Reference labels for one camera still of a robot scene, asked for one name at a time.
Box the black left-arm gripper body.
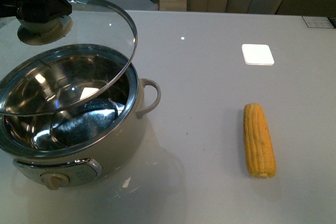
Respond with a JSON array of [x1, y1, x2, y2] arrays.
[[0, 0, 73, 34]]

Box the glass pot lid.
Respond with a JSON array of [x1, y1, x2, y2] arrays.
[[1, 0, 138, 116]]

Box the yellow corn cob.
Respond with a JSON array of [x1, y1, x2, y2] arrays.
[[243, 103, 276, 179]]

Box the beige electric cooking pot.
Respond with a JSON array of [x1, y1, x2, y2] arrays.
[[0, 43, 162, 191]]

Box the label sticker on table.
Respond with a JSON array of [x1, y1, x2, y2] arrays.
[[302, 16, 335, 28]]

